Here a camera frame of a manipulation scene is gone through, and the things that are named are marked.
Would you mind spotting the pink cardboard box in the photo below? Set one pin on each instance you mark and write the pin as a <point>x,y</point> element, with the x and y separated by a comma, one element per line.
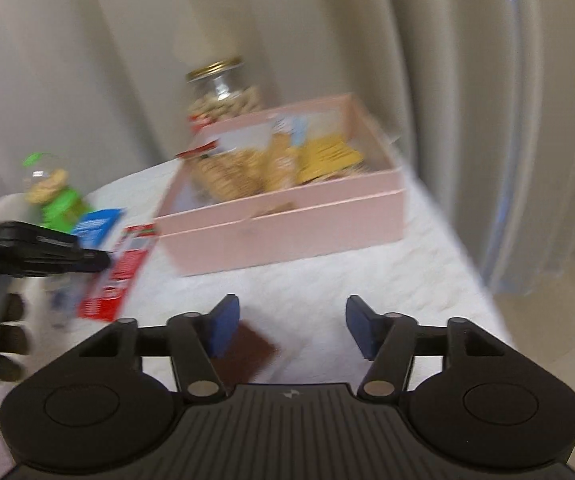
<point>292,230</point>

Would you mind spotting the glass jar with red label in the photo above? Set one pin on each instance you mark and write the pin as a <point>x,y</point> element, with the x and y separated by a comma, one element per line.
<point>227,100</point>

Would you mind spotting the blue snack packet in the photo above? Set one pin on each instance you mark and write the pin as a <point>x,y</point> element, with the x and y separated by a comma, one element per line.
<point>100,222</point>

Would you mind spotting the yellow snack packet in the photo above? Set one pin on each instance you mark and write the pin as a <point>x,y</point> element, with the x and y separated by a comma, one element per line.
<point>325,157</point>

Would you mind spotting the long clear cracker packet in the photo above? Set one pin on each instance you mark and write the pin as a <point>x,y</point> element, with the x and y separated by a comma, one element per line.
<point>280,160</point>

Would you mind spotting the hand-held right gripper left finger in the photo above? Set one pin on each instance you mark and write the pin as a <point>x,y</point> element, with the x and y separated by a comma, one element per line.
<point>222,325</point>

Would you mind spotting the brown snack packet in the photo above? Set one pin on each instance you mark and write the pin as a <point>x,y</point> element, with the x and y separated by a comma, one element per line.
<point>252,350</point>

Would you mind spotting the red snack box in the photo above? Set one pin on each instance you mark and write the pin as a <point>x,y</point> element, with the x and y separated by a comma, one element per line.
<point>117,280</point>

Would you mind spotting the red-edged cracker packet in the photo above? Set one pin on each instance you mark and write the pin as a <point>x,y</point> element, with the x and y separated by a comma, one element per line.
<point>227,172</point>

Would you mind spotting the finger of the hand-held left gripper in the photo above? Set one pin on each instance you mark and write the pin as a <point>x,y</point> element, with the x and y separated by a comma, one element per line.
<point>42,252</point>

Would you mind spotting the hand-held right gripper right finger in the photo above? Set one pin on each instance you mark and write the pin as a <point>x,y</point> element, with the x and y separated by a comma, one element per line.
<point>362,325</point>

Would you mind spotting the person's left hand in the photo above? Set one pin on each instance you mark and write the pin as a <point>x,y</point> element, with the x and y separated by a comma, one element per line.
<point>10,337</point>

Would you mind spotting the green candy dispenser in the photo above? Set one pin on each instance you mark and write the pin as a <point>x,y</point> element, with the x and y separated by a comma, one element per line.
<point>62,207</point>

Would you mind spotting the beige curtain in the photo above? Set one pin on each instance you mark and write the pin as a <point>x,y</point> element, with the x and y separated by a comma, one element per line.
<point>92,60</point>

